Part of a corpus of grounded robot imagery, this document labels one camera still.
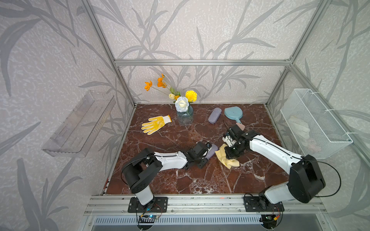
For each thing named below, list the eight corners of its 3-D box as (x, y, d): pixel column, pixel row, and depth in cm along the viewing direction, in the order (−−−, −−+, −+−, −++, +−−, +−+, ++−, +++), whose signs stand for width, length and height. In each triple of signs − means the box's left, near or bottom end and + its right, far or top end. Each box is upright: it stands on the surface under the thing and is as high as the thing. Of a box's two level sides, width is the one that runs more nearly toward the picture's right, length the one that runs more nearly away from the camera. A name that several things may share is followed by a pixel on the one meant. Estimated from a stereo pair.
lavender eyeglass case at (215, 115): (206, 121, 111) (206, 119, 109) (214, 108, 120) (215, 106, 118) (215, 124, 109) (215, 122, 107) (222, 111, 118) (223, 109, 116)
